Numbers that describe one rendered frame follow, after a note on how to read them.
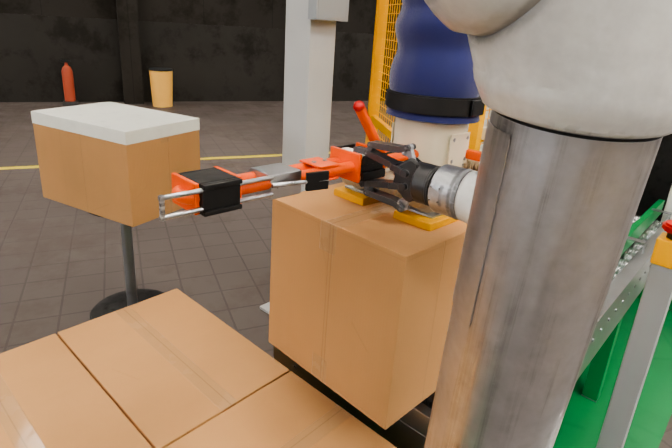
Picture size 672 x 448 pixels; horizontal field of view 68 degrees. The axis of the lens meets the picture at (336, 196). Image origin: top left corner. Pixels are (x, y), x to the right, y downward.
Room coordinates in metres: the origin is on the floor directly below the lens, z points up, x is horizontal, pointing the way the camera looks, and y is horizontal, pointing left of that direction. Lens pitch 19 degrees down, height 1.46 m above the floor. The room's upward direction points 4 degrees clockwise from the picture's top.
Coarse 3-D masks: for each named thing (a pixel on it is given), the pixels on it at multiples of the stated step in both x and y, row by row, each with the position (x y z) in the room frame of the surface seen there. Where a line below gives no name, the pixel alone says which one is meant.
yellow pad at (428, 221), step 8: (416, 208) 1.03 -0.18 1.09; (400, 216) 1.01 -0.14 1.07; (408, 216) 0.99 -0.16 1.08; (416, 216) 0.99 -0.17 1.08; (424, 216) 0.99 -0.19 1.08; (432, 216) 0.98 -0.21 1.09; (440, 216) 1.00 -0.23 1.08; (416, 224) 0.98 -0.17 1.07; (424, 224) 0.96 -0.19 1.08; (432, 224) 0.96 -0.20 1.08; (440, 224) 0.98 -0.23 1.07
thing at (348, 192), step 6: (342, 186) 1.17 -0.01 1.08; (348, 186) 1.16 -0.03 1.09; (336, 192) 1.15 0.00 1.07; (342, 192) 1.13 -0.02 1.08; (348, 192) 1.12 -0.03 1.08; (354, 192) 1.13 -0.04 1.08; (360, 192) 1.12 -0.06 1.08; (348, 198) 1.12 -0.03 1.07; (354, 198) 1.10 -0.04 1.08; (360, 198) 1.09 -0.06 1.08; (366, 198) 1.09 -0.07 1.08; (372, 198) 1.11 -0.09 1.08; (360, 204) 1.09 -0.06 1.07; (366, 204) 1.10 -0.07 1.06
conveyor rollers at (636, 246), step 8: (640, 216) 2.60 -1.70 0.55; (656, 224) 2.53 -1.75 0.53; (648, 232) 2.40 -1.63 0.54; (632, 248) 2.14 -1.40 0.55; (640, 248) 2.18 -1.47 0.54; (624, 256) 2.06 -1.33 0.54; (632, 256) 2.05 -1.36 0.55; (624, 264) 1.98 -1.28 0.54; (616, 272) 1.92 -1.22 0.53; (424, 400) 1.07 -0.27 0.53; (432, 400) 1.06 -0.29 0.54
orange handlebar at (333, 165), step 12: (396, 156) 1.04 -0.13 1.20; (468, 156) 1.13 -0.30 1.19; (480, 156) 1.11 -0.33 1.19; (300, 168) 0.90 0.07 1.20; (312, 168) 0.88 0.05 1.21; (324, 168) 0.89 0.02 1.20; (336, 168) 0.91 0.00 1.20; (348, 168) 0.93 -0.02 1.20; (252, 192) 0.77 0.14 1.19; (192, 204) 0.70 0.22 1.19
